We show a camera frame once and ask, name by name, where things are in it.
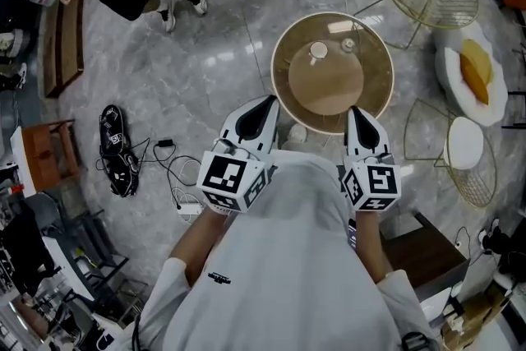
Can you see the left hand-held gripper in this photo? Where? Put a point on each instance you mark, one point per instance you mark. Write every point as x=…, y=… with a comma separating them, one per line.
x=224, y=176

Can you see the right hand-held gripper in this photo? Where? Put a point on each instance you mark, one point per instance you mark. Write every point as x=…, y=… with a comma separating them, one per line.
x=384, y=181

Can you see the small clear glass jar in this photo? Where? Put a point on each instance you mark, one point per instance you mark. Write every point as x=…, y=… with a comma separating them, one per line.
x=349, y=45

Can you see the person's left forearm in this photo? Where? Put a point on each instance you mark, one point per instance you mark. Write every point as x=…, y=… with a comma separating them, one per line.
x=197, y=242

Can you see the person's right forearm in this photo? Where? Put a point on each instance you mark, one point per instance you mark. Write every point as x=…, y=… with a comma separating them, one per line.
x=372, y=246

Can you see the round glass side table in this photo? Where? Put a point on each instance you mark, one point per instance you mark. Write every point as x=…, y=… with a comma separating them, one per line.
x=283, y=66

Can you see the person's white shoe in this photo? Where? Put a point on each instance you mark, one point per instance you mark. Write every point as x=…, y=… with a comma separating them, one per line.
x=296, y=132

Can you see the black power adapter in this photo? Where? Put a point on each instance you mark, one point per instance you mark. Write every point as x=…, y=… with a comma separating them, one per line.
x=165, y=144

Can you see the white mug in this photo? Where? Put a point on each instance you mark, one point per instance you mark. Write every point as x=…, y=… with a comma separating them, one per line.
x=318, y=50

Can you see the black phone with lit screen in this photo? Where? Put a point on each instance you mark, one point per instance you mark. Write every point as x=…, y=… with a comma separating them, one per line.
x=352, y=232

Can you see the round white seat cushion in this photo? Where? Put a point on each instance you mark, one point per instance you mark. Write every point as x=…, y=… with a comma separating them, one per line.
x=464, y=141

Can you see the white power strip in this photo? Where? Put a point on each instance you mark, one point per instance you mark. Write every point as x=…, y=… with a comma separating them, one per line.
x=190, y=209

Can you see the orange yolk cushion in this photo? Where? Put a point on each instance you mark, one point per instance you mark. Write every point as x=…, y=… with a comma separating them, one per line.
x=474, y=70

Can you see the dark wooden cabinet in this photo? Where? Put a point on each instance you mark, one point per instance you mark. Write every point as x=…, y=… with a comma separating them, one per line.
x=427, y=255

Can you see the black equipment bundle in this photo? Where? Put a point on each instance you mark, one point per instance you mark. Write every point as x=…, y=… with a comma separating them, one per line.
x=117, y=152

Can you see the person's white shirt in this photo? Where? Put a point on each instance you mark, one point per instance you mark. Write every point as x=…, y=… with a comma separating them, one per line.
x=287, y=259

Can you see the black equipment pile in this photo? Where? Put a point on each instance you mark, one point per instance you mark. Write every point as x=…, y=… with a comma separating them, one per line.
x=505, y=242

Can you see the white chair seat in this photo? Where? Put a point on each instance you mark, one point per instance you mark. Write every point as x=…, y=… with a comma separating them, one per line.
x=437, y=302

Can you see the cardboard box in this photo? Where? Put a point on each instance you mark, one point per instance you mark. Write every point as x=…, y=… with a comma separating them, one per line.
x=472, y=312

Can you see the brown wooden bench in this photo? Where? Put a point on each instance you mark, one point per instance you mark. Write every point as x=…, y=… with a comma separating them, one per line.
x=61, y=53

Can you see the orange wooden side table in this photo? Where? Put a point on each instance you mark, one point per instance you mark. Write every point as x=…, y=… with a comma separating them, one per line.
x=49, y=156

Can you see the white cabinet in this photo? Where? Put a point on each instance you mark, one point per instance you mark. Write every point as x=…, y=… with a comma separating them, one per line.
x=20, y=160

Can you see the white desk with black frame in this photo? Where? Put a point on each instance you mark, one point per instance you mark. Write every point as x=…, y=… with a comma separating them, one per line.
x=61, y=263

